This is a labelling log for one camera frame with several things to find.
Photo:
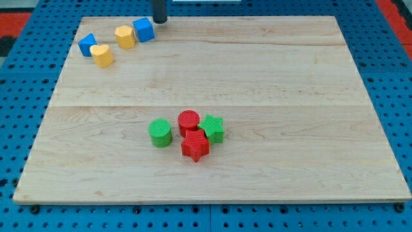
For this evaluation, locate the yellow heart block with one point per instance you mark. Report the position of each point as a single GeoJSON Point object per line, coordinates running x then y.
{"type": "Point", "coordinates": [102, 55]}

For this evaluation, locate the green star block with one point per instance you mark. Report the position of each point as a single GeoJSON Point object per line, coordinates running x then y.
{"type": "Point", "coordinates": [213, 128]}

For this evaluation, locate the red cylinder block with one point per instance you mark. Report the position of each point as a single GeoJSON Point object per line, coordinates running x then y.
{"type": "Point", "coordinates": [188, 120]}

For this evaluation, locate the red star block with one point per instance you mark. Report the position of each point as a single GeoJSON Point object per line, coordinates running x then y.
{"type": "Point", "coordinates": [195, 145]}

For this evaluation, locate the green cylinder block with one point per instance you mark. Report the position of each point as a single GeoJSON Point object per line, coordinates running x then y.
{"type": "Point", "coordinates": [160, 133]}

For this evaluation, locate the blue cube block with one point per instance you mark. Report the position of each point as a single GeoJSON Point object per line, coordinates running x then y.
{"type": "Point", "coordinates": [144, 29]}

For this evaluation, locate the yellow hexagon block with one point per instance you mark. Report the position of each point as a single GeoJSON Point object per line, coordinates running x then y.
{"type": "Point", "coordinates": [125, 37]}

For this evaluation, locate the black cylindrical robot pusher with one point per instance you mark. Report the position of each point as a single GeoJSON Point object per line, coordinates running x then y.
{"type": "Point", "coordinates": [159, 11]}

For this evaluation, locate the blue triangle block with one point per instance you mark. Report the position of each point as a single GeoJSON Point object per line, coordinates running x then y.
{"type": "Point", "coordinates": [86, 43]}

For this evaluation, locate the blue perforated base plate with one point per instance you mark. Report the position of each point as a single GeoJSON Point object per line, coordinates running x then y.
{"type": "Point", "coordinates": [32, 68]}

